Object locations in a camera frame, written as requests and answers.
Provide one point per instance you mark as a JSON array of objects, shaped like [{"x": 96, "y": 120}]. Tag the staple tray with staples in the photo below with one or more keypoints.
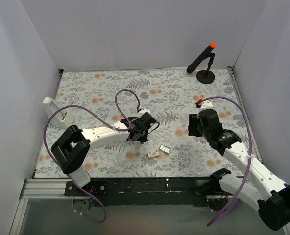
[{"x": 164, "y": 149}]

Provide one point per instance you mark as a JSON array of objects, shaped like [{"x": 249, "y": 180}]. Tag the black microphone stand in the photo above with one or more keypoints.
[{"x": 206, "y": 76}]

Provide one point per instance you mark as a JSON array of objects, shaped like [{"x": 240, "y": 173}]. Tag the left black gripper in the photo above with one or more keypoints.
[{"x": 138, "y": 135}]

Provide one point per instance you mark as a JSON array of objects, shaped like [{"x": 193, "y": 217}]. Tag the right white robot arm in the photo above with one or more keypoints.
[{"x": 263, "y": 191}]

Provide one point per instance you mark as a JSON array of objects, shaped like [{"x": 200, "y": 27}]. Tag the staple box sleeve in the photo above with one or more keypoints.
[{"x": 153, "y": 153}]

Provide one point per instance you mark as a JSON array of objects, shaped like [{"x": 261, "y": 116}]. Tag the white metronome device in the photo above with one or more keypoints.
[{"x": 63, "y": 119}]

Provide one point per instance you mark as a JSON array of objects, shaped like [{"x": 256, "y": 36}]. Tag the black microphone orange tip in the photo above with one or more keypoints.
[{"x": 207, "y": 53}]

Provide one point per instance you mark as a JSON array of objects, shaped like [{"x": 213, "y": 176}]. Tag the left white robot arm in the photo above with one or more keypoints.
[{"x": 72, "y": 147}]

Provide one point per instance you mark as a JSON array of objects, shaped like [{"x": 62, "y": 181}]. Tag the floral table mat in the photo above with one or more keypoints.
[{"x": 171, "y": 96}]

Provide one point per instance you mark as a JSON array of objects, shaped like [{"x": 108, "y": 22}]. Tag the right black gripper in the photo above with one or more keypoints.
[{"x": 192, "y": 125}]

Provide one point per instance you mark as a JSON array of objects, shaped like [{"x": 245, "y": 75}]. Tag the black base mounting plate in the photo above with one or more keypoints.
[{"x": 149, "y": 191}]

